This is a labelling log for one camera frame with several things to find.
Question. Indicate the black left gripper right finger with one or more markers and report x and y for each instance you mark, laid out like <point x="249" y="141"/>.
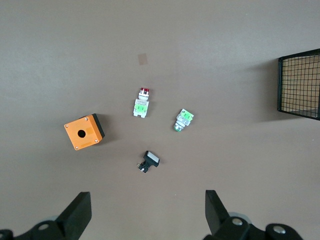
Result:
<point x="225" y="225"/>

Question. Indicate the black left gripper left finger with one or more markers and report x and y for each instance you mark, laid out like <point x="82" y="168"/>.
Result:
<point x="70" y="220"/>

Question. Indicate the black button with white face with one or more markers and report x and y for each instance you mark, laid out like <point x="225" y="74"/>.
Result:
<point x="151" y="158"/>

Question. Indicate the brown tape patch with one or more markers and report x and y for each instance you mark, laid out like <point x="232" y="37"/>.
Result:
<point x="142" y="59"/>

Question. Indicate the orange button enclosure box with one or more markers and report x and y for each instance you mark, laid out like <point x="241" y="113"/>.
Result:
<point x="92" y="130"/>

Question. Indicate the green push button switch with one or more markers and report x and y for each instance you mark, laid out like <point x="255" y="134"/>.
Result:
<point x="184" y="117"/>

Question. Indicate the red push button switch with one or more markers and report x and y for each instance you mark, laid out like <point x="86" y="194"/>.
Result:
<point x="140" y="107"/>

